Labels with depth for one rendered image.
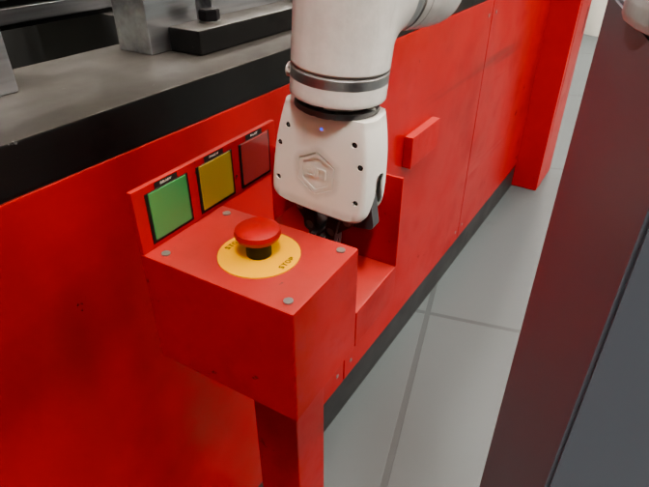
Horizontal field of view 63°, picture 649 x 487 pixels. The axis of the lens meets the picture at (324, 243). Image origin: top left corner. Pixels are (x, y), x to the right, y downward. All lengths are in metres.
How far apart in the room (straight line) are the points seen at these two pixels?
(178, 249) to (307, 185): 0.13
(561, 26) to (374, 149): 1.83
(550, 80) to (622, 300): 2.12
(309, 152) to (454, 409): 1.01
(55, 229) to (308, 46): 0.28
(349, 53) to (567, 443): 0.30
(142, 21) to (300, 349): 0.46
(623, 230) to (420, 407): 1.21
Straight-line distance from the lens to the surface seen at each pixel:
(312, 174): 0.49
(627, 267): 0.19
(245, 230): 0.45
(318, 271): 0.44
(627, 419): 0.23
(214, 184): 0.53
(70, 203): 0.54
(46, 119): 0.54
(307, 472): 0.72
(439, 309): 1.66
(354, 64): 0.43
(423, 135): 1.20
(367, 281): 0.56
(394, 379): 1.43
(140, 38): 0.75
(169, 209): 0.49
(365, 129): 0.45
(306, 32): 0.43
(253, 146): 0.56
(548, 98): 2.31
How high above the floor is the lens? 1.04
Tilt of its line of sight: 33 degrees down
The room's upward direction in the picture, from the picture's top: straight up
